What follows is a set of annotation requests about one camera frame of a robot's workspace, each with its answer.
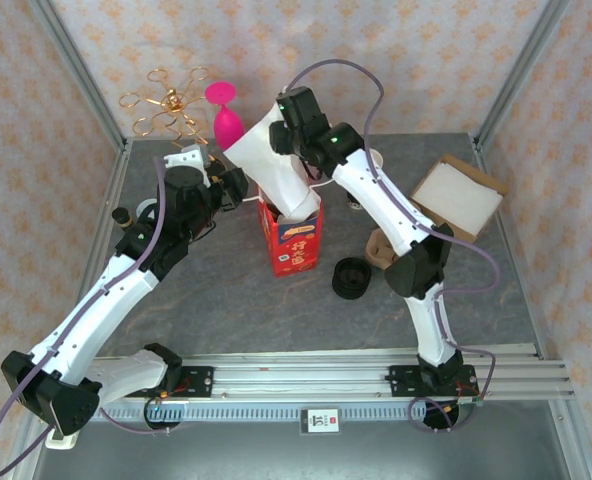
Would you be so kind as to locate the small black bottle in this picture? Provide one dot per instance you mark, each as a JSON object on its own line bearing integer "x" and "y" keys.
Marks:
{"x": 122, "y": 219}

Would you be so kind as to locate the stack of paper cups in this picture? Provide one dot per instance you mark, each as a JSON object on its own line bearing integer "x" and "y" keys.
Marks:
{"x": 354, "y": 201}

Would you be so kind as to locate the yellow tin can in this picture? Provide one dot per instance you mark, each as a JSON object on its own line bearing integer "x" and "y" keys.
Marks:
{"x": 145, "y": 205}

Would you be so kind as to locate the aluminium frame post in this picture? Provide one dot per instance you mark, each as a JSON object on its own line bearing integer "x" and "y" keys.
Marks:
{"x": 76, "y": 65}
{"x": 521, "y": 65}

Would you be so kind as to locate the brown pulp cup carrier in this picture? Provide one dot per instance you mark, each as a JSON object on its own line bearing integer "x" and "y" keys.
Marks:
{"x": 378, "y": 250}

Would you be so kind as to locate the pink wine glass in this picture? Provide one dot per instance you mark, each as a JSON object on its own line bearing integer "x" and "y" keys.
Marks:
{"x": 228, "y": 127}

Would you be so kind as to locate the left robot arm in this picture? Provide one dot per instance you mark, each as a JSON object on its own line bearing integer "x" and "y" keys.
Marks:
{"x": 106, "y": 300}

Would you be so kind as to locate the white napkins in box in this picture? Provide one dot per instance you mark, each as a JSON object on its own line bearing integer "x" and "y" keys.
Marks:
{"x": 476, "y": 175}

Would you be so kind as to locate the stack of black lids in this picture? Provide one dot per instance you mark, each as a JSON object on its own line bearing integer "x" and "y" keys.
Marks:
{"x": 352, "y": 279}

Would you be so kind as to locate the white digital timer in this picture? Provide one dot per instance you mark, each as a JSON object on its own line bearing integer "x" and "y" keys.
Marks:
{"x": 61, "y": 442}

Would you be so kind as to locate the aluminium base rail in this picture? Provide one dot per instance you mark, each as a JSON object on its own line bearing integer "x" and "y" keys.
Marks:
{"x": 301, "y": 380}

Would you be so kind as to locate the white number label card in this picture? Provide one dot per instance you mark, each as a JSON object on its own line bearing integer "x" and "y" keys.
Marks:
{"x": 320, "y": 421}

